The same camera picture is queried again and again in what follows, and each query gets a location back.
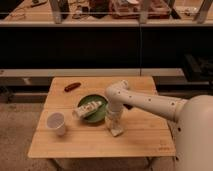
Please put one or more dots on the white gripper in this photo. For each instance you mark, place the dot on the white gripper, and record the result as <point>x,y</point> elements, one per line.
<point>113,120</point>

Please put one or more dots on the white sponge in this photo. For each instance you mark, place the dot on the white sponge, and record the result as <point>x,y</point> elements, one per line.
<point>115,131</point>

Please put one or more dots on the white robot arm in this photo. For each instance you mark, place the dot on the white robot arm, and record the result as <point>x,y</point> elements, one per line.
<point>194,119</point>

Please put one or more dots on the green plate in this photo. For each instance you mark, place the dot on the green plate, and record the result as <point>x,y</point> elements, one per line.
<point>99,115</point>

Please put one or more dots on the black phone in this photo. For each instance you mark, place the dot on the black phone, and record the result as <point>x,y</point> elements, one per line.
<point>129,107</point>

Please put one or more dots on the white food package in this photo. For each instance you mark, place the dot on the white food package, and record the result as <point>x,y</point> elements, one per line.
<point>86,109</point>

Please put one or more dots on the wooden folding table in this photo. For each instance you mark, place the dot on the wooden folding table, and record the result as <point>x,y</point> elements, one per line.
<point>145,135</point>

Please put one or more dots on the brown sausage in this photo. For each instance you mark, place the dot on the brown sausage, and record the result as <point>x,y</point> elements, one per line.
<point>72,86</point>

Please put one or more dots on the clear plastic cup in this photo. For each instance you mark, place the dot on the clear plastic cup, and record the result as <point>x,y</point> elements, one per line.
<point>56,123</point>

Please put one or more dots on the long workbench shelf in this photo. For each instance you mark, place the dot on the long workbench shelf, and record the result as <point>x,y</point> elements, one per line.
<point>106,13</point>

